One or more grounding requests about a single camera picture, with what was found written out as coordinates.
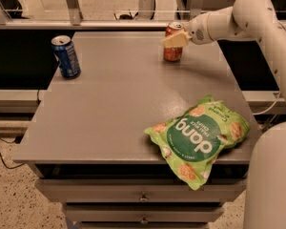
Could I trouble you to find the grey drawer cabinet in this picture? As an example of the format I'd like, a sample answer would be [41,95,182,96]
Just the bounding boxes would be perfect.
[13,32,260,229]

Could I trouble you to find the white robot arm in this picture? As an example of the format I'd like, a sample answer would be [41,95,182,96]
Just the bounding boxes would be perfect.
[163,0,286,229]

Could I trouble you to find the metal railing frame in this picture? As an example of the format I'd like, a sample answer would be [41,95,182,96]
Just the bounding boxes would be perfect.
[0,0,286,31]

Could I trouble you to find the orange coke can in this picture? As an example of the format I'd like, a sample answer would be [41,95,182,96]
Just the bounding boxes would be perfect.
[163,21,184,62]

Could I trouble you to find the upper drawer knob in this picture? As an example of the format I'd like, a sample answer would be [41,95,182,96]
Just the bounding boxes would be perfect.
[139,193,149,202]

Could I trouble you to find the green rice chip bag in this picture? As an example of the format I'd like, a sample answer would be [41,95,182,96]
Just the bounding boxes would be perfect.
[145,95,250,190]

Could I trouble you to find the drawer knob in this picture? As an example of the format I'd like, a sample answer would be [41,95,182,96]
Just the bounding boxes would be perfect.
[140,217,149,224]
[139,193,149,202]

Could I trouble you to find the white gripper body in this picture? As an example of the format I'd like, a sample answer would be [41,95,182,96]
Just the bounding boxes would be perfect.
[186,13,210,45]

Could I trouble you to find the blue soda can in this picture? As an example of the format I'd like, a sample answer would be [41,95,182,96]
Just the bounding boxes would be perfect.
[51,35,81,78]

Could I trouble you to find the lower drawer knob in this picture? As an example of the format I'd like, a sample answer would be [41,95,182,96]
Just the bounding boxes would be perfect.
[140,217,149,224]

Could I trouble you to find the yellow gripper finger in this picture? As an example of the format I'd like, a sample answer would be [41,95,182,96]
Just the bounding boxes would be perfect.
[162,31,191,48]

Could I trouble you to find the black floor cable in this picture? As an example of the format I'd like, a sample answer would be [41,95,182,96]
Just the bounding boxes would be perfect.
[0,117,27,170]

